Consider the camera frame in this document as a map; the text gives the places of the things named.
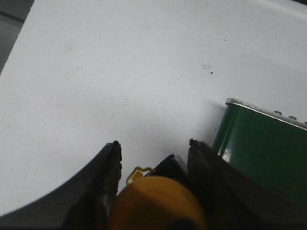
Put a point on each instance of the aluminium conveyor frame rail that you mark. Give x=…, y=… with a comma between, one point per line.
x=262, y=111

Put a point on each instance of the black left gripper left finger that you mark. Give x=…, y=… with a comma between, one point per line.
x=81, y=203

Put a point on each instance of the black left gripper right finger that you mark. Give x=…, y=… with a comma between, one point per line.
x=231, y=201

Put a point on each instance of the green conveyor belt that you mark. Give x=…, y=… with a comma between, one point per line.
x=268, y=151

